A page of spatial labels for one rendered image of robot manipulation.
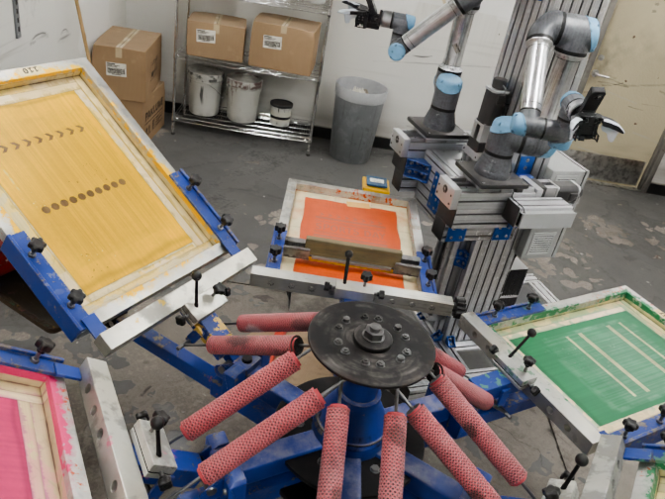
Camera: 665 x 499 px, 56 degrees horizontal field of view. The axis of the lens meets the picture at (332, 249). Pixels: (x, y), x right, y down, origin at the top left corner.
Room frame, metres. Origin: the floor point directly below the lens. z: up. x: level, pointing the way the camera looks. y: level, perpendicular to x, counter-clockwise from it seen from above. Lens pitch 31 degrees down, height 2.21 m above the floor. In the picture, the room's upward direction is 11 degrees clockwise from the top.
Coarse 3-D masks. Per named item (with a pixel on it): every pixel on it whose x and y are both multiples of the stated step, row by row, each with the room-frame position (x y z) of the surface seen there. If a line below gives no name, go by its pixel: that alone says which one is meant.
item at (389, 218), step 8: (352, 208) 2.45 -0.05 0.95; (360, 208) 2.47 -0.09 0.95; (376, 208) 2.50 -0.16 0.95; (352, 216) 2.38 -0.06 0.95; (360, 216) 2.40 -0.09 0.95; (368, 216) 2.41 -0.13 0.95; (376, 216) 2.42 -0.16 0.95; (384, 216) 2.44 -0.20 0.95; (392, 216) 2.45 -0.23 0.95; (392, 224) 2.38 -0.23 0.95; (392, 232) 2.31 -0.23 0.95; (392, 240) 2.24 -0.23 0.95; (392, 248) 2.18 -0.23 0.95; (400, 248) 2.19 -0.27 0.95; (352, 272) 1.94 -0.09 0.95; (360, 272) 1.95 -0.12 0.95; (376, 272) 1.97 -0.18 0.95; (384, 272) 1.98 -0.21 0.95; (352, 280) 1.89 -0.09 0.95; (360, 280) 1.90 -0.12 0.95; (376, 280) 1.92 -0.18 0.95; (384, 280) 1.93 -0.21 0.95; (392, 280) 1.94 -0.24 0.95; (400, 280) 1.95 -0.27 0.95
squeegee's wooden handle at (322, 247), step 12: (312, 240) 1.95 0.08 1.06; (324, 240) 1.96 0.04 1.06; (336, 240) 1.98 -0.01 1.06; (312, 252) 1.95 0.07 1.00; (324, 252) 1.95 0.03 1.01; (336, 252) 1.95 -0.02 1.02; (360, 252) 1.96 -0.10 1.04; (372, 252) 1.96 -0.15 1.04; (384, 252) 1.96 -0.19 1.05; (396, 252) 1.97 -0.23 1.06; (384, 264) 1.97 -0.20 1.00
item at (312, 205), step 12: (312, 204) 2.42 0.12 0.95; (324, 204) 2.44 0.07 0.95; (336, 204) 2.46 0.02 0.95; (312, 216) 2.31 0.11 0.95; (348, 216) 2.37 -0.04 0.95; (300, 228) 2.19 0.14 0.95; (312, 228) 2.21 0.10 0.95; (300, 264) 1.93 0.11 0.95; (312, 264) 1.94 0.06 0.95; (324, 264) 1.96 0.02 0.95; (336, 276) 1.90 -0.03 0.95; (348, 276) 1.91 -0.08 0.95
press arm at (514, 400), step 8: (520, 392) 1.50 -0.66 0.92; (512, 400) 1.45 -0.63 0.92; (520, 400) 1.46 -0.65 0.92; (528, 400) 1.47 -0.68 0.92; (512, 408) 1.44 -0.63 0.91; (520, 408) 1.46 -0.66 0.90; (528, 408) 1.48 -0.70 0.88; (488, 416) 1.38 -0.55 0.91; (496, 416) 1.41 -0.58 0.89; (504, 416) 1.43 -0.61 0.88; (440, 424) 1.30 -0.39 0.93
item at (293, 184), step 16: (288, 192) 2.42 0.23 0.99; (320, 192) 2.53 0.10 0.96; (336, 192) 2.54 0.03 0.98; (352, 192) 2.54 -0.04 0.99; (368, 192) 2.57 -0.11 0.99; (288, 208) 2.28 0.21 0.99; (416, 208) 2.50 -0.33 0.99; (288, 224) 2.15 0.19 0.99; (416, 224) 2.35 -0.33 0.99; (416, 240) 2.22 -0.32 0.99
